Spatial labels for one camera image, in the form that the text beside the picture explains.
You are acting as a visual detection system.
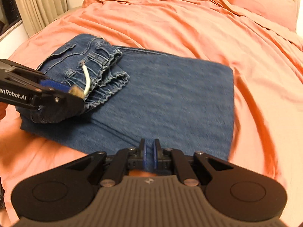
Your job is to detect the blue denim jeans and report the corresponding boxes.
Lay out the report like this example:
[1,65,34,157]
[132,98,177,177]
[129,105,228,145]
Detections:
[18,34,234,160]

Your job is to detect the dark window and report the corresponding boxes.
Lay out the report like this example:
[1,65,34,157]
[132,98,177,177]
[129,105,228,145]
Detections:
[0,0,21,35]

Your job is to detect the beige curtain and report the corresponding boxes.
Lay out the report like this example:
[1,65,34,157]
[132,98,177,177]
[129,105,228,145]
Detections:
[15,0,68,37]

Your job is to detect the orange pillow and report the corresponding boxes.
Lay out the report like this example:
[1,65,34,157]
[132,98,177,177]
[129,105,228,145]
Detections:
[219,0,300,32]

